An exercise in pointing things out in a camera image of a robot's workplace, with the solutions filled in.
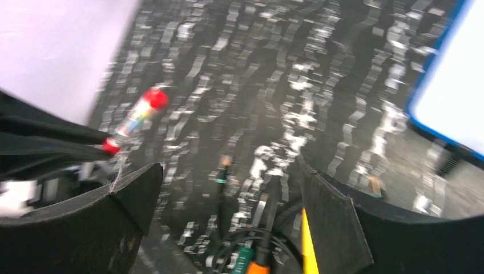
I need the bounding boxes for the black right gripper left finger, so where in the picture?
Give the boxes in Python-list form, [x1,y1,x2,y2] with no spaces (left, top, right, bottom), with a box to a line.
[1,164,163,273]

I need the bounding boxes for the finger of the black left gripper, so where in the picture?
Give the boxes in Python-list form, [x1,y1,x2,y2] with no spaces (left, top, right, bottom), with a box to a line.
[1,91,112,178]

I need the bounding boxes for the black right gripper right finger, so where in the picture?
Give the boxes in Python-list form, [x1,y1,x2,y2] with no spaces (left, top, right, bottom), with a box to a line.
[301,164,483,273]

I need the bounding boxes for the red capped whiteboard marker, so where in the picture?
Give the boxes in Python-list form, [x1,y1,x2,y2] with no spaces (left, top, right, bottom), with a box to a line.
[101,87,169,155]

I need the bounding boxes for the blue framed whiteboard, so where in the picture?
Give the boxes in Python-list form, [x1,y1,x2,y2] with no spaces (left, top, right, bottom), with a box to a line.
[406,1,483,160]

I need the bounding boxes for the yellow handled screwdriver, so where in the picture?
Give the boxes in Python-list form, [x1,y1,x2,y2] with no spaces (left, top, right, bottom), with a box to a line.
[301,208,319,274]

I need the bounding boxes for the orange handled screwdriver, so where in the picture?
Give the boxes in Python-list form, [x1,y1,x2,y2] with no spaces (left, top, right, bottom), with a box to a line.
[246,188,280,274]

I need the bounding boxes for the green handled screwdriver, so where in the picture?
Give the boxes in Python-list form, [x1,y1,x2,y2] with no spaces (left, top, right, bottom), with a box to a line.
[231,245,254,274]

